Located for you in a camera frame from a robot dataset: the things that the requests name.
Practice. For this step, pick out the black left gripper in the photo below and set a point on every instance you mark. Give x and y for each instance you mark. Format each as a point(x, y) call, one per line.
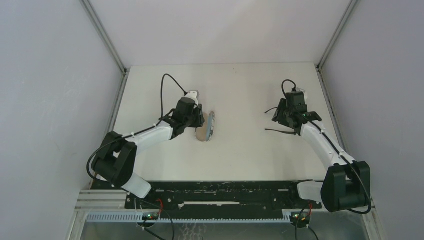
point(199, 120)

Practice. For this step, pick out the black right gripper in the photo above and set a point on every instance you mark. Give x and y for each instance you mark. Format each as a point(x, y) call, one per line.
point(280, 116)

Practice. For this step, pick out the map print glasses case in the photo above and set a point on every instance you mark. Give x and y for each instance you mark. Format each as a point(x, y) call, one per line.
point(205, 133)

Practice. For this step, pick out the light blue cleaning cloth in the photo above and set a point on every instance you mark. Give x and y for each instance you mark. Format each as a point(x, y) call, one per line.
point(210, 126)

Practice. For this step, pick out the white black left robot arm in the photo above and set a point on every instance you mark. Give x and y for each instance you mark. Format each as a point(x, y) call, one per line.
point(115, 159)

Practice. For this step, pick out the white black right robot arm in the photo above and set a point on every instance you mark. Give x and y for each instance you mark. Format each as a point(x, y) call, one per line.
point(347, 182)

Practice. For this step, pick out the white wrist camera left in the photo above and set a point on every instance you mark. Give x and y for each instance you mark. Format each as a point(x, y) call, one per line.
point(194, 95)

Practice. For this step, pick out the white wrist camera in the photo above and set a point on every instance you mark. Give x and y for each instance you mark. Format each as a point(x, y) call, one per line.
point(194, 95)
point(305, 94)

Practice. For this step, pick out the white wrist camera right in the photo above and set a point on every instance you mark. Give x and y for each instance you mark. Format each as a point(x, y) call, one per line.
point(305, 94)

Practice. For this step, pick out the right aluminium frame rail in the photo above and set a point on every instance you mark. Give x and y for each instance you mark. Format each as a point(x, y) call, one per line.
point(352, 73)

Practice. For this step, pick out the aluminium frame rail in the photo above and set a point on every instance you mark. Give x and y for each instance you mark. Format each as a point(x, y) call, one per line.
point(103, 34)
point(352, 73)

